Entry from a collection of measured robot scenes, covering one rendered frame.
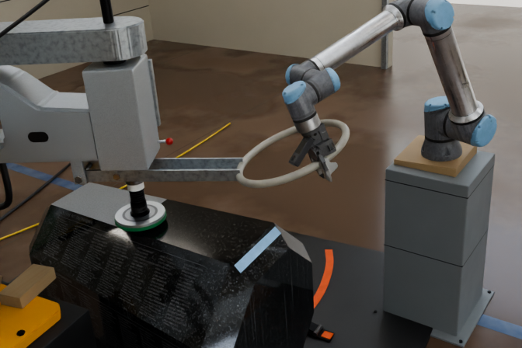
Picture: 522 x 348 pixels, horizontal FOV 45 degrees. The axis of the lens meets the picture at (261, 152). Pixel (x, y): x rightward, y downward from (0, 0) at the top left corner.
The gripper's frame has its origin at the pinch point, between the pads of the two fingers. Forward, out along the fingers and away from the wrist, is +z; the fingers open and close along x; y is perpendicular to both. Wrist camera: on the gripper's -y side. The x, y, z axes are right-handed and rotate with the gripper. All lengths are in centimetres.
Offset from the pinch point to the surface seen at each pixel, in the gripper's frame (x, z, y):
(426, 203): 32, 54, 53
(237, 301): 7, 29, -49
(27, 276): 42, -9, -111
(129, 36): 34, -73, -36
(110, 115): 42, -49, -55
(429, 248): 34, 78, 47
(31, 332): 15, 0, -116
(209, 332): 5, 32, -63
